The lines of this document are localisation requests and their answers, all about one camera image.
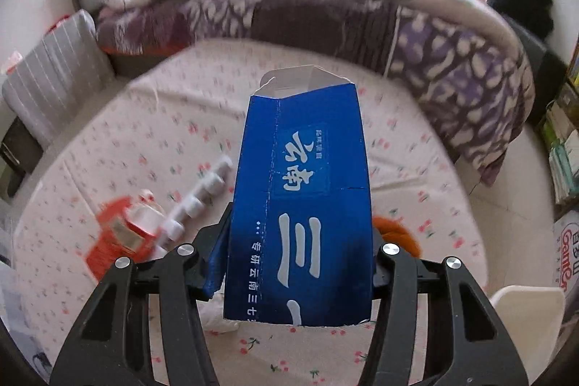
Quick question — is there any grey striped pillow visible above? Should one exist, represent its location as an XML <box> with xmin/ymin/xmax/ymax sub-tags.
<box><xmin>2</xmin><ymin>10</ymin><xmax>115</xmax><ymax>149</ymax></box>

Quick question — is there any white Ganten water box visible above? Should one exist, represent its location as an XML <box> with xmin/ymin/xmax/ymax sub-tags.
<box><xmin>553</xmin><ymin>209</ymin><xmax>578</xmax><ymax>304</ymax></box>

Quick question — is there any white bottle multipack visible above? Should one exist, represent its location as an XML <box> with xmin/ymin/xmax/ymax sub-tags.
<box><xmin>148</xmin><ymin>155</ymin><xmax>233</xmax><ymax>260</ymax></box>

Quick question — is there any orange peel scrap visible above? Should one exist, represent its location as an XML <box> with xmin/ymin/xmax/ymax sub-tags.
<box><xmin>372</xmin><ymin>216</ymin><xmax>422</xmax><ymax>259</ymax></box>

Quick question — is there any wooden bookshelf with books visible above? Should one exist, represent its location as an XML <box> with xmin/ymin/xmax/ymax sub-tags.
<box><xmin>537</xmin><ymin>46</ymin><xmax>578</xmax><ymax>219</ymax></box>

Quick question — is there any blue cardboard carton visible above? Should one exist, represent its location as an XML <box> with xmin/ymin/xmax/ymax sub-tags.
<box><xmin>224</xmin><ymin>65</ymin><xmax>374</xmax><ymax>327</ymax></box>

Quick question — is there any floral cherry sheet mattress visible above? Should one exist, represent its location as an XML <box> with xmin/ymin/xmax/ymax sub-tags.
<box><xmin>13</xmin><ymin>39</ymin><xmax>490</xmax><ymax>386</ymax></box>

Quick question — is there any dark low cabinet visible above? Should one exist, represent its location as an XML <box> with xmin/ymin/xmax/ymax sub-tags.
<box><xmin>506</xmin><ymin>14</ymin><xmax>571</xmax><ymax>127</ymax></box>

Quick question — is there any purple white patterned quilt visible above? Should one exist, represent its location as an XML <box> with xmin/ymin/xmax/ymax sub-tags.
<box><xmin>96</xmin><ymin>0</ymin><xmax>535</xmax><ymax>185</ymax></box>

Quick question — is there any white plastic trash bin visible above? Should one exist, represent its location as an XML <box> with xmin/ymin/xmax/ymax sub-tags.
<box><xmin>490</xmin><ymin>285</ymin><xmax>565</xmax><ymax>384</ymax></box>

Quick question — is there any red snack package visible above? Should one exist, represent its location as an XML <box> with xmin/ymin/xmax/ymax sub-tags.
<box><xmin>84</xmin><ymin>190</ymin><xmax>166</xmax><ymax>281</ymax></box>

